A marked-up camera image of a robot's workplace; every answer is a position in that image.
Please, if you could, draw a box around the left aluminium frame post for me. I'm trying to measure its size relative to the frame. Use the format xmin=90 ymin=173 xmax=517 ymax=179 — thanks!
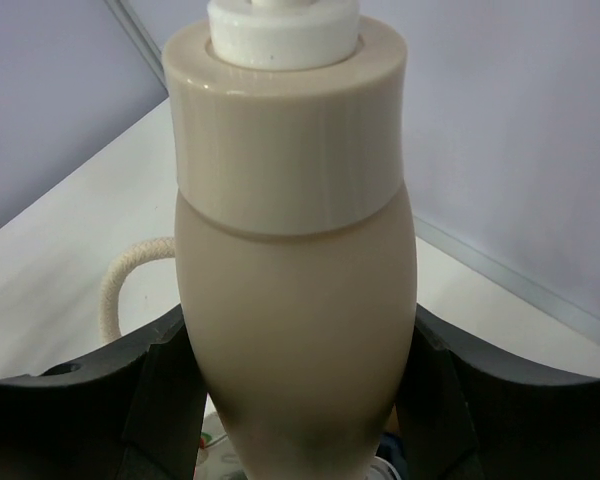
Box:
xmin=104 ymin=0 xmax=166 ymax=86

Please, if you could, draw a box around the beige pump bottle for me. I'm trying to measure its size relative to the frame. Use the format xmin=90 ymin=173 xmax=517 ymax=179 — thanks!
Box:
xmin=162 ymin=1 xmax=417 ymax=479

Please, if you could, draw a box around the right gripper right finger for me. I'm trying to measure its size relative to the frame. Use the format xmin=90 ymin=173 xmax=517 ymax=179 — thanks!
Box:
xmin=395 ymin=307 xmax=600 ymax=479

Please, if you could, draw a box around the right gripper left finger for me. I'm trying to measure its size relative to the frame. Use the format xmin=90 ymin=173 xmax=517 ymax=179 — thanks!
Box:
xmin=0 ymin=307 xmax=207 ymax=479

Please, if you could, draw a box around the brown canvas bag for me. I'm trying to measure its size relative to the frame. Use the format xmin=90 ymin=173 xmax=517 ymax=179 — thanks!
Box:
xmin=99 ymin=235 xmax=241 ymax=480

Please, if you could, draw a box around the silver tube white cap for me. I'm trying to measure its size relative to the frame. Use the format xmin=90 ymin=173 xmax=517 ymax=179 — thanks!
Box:
xmin=365 ymin=456 xmax=408 ymax=480

